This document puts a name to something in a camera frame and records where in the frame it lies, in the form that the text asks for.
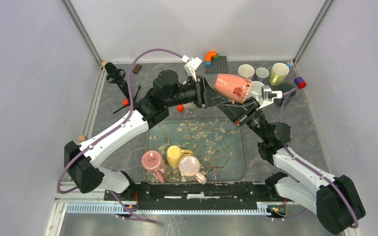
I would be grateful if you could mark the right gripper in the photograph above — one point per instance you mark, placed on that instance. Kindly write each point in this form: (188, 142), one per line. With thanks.
(237, 111)

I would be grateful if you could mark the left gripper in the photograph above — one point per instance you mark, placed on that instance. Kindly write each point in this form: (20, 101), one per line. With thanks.
(211, 97)

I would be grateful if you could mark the cream and green mug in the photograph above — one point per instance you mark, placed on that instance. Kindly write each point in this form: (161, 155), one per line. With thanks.
(190, 105)

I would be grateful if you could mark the coral mug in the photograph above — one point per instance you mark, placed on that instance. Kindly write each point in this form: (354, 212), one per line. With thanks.
(233, 87)

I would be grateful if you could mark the light blue mug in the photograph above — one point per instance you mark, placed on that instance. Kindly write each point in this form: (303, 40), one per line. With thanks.
(256, 89)

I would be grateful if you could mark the light pink hexagonal mug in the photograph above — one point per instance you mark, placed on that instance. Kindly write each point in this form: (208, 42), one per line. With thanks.
(246, 71)

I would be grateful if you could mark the blue-grey square mug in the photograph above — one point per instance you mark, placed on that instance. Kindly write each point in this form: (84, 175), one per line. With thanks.
(262, 74)

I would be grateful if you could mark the dark teal mug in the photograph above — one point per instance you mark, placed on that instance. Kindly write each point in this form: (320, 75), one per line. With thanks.
(285, 87)

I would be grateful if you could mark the yellow-green hexagonal mug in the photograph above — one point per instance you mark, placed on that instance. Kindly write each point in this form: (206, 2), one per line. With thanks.
(278, 74)

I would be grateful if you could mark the pale pink mug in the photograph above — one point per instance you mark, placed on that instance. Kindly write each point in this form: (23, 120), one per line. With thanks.
(189, 167)

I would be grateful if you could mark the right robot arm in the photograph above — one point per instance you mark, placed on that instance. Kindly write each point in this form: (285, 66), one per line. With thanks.
(334, 200)

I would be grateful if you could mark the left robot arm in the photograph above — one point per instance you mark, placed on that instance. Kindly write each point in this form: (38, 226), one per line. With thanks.
(83, 162)

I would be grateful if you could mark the yellow mug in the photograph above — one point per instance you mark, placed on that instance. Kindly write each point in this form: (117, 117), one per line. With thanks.
(174, 155)

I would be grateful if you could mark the red-pink mug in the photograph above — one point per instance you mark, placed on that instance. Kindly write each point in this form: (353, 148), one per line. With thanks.
(153, 162)

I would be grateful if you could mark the grey lego baseplate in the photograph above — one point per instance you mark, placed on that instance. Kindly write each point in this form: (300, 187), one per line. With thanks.
(217, 66)

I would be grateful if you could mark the red cube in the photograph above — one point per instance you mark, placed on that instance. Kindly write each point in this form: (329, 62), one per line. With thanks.
(180, 108)

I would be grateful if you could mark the floral teal tray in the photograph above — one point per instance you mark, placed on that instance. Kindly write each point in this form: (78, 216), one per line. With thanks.
(216, 143)

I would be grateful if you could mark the orange curved block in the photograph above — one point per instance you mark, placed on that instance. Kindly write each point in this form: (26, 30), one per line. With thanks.
(210, 55)

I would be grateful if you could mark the purple and red block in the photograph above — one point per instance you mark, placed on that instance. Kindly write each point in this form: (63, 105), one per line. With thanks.
(300, 82)

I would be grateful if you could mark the brown block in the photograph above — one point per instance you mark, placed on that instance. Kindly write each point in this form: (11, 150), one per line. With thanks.
(137, 69)

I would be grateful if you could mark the black microphone tripod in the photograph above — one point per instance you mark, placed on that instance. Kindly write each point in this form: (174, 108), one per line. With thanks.
(117, 76)

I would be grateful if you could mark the tan cube at left edge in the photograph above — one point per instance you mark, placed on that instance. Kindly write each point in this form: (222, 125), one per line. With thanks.
(82, 138)

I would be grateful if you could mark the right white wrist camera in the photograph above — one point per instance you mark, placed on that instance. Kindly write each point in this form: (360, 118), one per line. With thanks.
(268, 96)

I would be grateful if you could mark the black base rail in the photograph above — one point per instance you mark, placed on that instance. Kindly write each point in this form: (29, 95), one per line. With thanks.
(242, 195)

